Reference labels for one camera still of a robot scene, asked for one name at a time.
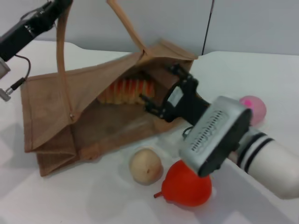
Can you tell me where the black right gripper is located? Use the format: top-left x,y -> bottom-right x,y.
139,63 -> 211,125

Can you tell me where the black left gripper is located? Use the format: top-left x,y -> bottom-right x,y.
0,0 -> 73,62

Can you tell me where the twisted orange-striped bread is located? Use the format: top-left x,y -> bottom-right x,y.
97,78 -> 155,105

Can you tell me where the brown woven handbag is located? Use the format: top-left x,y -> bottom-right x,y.
20,0 -> 199,177

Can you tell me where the beige round bun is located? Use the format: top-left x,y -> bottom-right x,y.
129,148 -> 164,186

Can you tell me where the pink round ball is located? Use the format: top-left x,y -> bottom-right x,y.
238,95 -> 267,127

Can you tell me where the red pear-shaped fruit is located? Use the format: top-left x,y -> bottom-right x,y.
153,159 -> 213,208

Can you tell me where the right wrist cable with plug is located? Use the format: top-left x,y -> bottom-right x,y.
181,126 -> 195,140

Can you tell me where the dark left wrist cable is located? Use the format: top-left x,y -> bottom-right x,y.
0,54 -> 32,102

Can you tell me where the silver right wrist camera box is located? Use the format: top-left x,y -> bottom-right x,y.
179,95 -> 253,177

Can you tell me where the thin dark wall strip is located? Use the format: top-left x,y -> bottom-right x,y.
200,0 -> 215,56

